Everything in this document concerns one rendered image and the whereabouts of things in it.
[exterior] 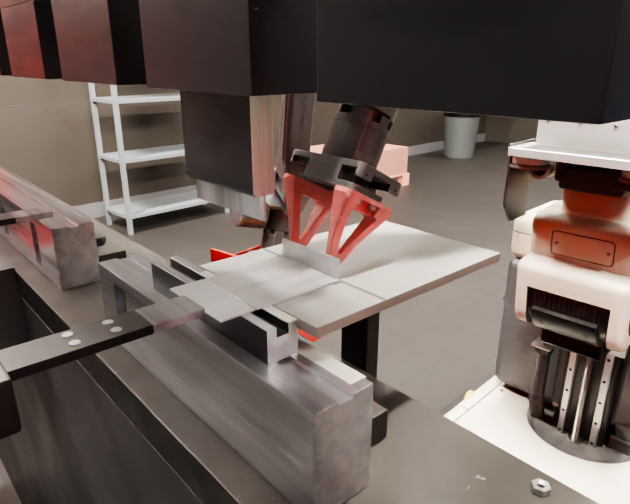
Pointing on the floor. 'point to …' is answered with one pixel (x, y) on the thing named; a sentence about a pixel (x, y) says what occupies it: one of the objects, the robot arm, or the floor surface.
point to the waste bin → (460, 135)
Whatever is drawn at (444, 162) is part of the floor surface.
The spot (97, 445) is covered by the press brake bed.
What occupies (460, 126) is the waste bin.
